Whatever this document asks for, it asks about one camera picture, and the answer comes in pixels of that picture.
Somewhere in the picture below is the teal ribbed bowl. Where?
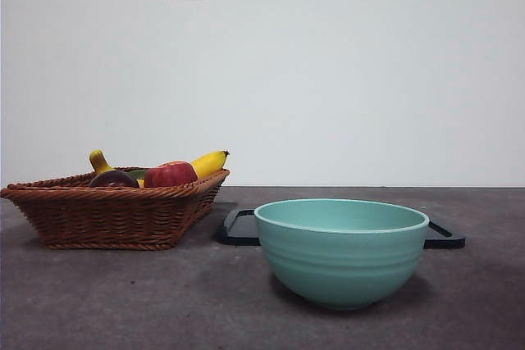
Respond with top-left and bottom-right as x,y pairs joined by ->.
253,198 -> 430,311

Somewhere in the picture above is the dark purple plum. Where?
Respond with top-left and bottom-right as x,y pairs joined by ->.
88,169 -> 140,189

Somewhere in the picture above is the yellow banana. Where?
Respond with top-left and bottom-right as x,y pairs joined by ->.
89,148 -> 231,189

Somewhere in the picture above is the red apple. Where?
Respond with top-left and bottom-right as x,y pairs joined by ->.
143,160 -> 199,189

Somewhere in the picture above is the brown wicker basket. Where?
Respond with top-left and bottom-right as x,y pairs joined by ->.
0,167 -> 230,251

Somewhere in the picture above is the black rectangular tray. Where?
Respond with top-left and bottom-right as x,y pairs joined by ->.
216,207 -> 466,249

